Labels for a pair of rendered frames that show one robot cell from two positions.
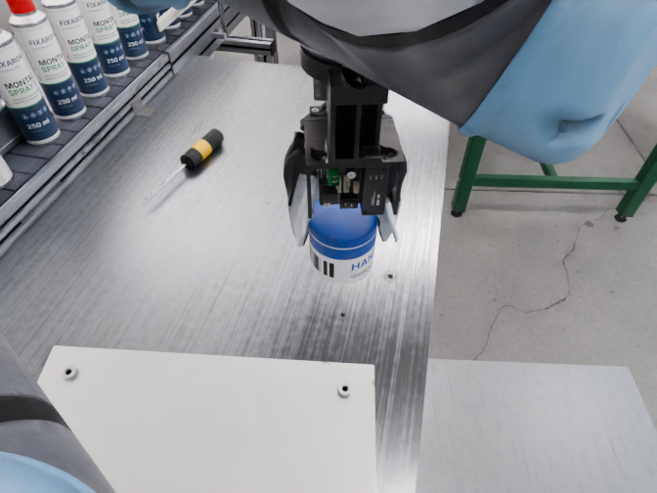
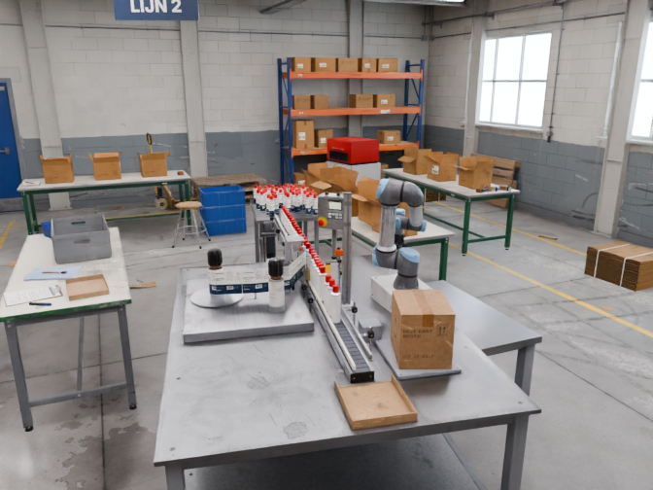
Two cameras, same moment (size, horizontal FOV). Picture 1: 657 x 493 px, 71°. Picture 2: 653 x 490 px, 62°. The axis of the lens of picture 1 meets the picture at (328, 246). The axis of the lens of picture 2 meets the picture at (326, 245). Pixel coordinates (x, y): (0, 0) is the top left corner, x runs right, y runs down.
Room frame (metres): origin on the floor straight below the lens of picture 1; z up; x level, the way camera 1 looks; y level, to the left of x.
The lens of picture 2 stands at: (-2.48, 1.80, 2.09)
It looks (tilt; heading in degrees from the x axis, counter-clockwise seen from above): 17 degrees down; 335
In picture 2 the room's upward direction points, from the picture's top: straight up
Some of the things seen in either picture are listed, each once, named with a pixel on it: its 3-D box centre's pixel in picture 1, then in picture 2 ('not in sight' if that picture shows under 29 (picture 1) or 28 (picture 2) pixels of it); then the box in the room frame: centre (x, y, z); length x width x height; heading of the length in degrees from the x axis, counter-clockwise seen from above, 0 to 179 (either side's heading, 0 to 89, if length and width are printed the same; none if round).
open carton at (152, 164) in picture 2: not in sight; (154, 162); (5.78, 0.70, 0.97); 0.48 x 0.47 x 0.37; 0
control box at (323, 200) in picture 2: not in sight; (333, 211); (0.25, 0.47, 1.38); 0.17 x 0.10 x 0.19; 42
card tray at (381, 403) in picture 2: not in sight; (373, 400); (-0.81, 0.80, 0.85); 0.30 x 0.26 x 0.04; 167
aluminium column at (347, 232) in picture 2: not in sight; (346, 249); (0.17, 0.42, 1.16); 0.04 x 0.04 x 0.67; 77
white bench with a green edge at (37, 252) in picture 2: not in sight; (77, 310); (1.84, 1.89, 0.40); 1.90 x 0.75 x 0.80; 177
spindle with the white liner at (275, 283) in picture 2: not in sight; (276, 284); (0.15, 0.86, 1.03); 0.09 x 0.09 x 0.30
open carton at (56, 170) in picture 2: not in sight; (57, 167); (5.80, 1.98, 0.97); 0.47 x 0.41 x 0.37; 174
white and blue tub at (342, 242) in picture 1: (342, 239); not in sight; (0.33, -0.01, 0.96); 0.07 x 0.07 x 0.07
